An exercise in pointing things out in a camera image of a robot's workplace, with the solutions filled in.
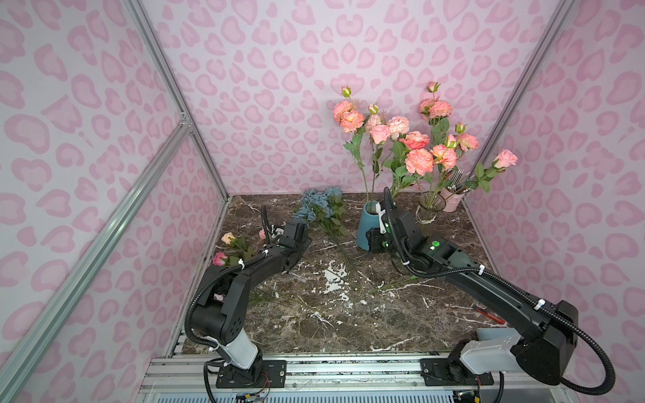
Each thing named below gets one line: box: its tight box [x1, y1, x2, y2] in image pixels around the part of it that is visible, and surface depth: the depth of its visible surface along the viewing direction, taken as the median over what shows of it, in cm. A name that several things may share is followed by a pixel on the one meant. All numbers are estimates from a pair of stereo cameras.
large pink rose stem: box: [398, 130, 430, 150], surface depth 75 cm
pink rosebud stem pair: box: [365, 103, 392, 202], surface depth 78 cm
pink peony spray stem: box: [419, 81, 479, 203], surface depth 83 cm
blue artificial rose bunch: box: [292, 186, 348, 248], surface depth 108 cm
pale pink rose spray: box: [387, 115, 410, 140], surface depth 76 cm
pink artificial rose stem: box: [464, 149, 519, 193], surface depth 74 cm
